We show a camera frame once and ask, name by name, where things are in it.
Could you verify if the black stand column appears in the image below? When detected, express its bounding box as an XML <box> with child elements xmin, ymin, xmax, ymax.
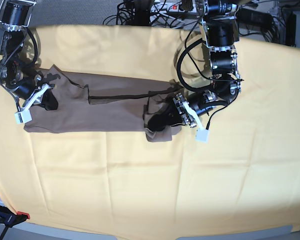
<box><xmin>129</xmin><ymin>0</ymin><xmax>153</xmax><ymax>27</ymax></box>

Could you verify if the white power strip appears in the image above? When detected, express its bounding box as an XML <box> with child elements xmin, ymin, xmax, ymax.
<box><xmin>150</xmin><ymin>2</ymin><xmax>197</xmax><ymax>18</ymax></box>

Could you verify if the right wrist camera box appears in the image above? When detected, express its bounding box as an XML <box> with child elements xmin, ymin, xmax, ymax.
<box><xmin>14</xmin><ymin>110</ymin><xmax>32</xmax><ymax>124</ymax></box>

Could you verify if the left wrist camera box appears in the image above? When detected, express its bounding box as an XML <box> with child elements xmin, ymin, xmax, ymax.
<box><xmin>195</xmin><ymin>128</ymin><xmax>210</xmax><ymax>143</ymax></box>

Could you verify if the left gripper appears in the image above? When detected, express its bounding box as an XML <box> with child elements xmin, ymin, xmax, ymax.
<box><xmin>147</xmin><ymin>91</ymin><xmax>228</xmax><ymax>132</ymax></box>

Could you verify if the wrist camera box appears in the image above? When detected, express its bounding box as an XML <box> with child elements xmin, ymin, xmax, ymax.
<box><xmin>14</xmin><ymin>110</ymin><xmax>32</xmax><ymax>124</ymax></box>
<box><xmin>195</xmin><ymin>128</ymin><xmax>210</xmax><ymax>143</ymax></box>

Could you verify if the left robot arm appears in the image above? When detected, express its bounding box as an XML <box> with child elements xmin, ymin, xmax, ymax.
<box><xmin>146</xmin><ymin>0</ymin><xmax>242</xmax><ymax>132</ymax></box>

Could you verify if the black box right edge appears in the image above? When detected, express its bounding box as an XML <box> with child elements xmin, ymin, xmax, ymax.
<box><xmin>285</xmin><ymin>12</ymin><xmax>297</xmax><ymax>47</ymax></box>

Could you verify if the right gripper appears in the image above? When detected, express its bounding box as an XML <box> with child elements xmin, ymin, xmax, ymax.
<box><xmin>8</xmin><ymin>74</ymin><xmax>58</xmax><ymax>111</ymax></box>

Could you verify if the yellow tablecloth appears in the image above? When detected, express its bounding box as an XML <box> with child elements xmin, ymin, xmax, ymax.
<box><xmin>0</xmin><ymin>38</ymin><xmax>300</xmax><ymax>240</ymax></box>

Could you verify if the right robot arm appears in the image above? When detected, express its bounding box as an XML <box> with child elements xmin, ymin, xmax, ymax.
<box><xmin>0</xmin><ymin>0</ymin><xmax>59</xmax><ymax>111</ymax></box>

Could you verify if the black power adapter brick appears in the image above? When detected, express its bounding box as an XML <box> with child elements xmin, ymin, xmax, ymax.
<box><xmin>236</xmin><ymin>8</ymin><xmax>273</xmax><ymax>29</ymax></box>

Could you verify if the brown T-shirt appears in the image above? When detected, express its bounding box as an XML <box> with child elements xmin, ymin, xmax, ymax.
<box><xmin>24</xmin><ymin>65</ymin><xmax>183</xmax><ymax>143</ymax></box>

